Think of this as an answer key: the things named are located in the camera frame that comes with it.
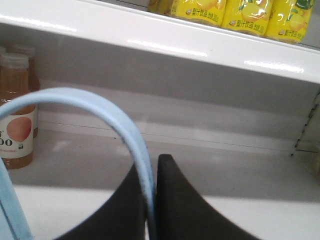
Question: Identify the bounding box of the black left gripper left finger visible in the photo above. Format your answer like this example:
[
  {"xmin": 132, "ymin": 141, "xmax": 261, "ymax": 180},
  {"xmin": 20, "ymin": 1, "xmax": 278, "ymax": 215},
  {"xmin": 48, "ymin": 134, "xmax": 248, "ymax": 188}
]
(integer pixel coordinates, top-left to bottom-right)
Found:
[{"xmin": 58, "ymin": 165, "xmax": 147, "ymax": 240}]

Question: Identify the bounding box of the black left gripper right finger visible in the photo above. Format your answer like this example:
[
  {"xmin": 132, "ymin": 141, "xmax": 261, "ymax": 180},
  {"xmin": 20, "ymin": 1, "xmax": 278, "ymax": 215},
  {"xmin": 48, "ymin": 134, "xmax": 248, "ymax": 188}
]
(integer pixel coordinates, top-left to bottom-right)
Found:
[{"xmin": 155, "ymin": 154, "xmax": 256, "ymax": 240}]

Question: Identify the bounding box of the light blue plastic basket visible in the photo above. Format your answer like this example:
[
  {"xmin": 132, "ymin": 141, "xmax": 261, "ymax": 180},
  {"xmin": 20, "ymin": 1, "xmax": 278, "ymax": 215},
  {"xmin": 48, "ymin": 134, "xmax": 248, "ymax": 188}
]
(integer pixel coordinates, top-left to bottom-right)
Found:
[{"xmin": 0, "ymin": 87, "xmax": 158, "ymax": 240}]

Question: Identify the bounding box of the white metal shelf unit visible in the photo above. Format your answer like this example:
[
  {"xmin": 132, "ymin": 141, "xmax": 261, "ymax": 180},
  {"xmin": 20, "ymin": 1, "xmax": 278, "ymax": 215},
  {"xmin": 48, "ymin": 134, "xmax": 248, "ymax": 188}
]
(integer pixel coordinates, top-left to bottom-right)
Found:
[{"xmin": 0, "ymin": 0, "xmax": 320, "ymax": 240}]

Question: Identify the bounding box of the peach C100 drink bottle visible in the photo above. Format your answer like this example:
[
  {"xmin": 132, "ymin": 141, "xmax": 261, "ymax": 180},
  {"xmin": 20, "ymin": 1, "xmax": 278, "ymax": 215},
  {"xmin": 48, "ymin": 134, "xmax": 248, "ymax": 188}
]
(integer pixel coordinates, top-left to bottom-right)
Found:
[
  {"xmin": 12, "ymin": 44, "xmax": 41, "ymax": 139},
  {"xmin": 0, "ymin": 52, "xmax": 35, "ymax": 170}
]

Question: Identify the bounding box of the yellow pear drink bottle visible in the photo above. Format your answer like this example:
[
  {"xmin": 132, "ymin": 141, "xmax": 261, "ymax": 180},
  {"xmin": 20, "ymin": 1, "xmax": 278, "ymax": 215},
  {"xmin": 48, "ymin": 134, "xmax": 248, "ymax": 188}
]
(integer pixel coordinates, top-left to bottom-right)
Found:
[
  {"xmin": 221, "ymin": 0, "xmax": 273, "ymax": 37},
  {"xmin": 169, "ymin": 0, "xmax": 227, "ymax": 27},
  {"xmin": 264, "ymin": 0, "xmax": 315, "ymax": 44}
]

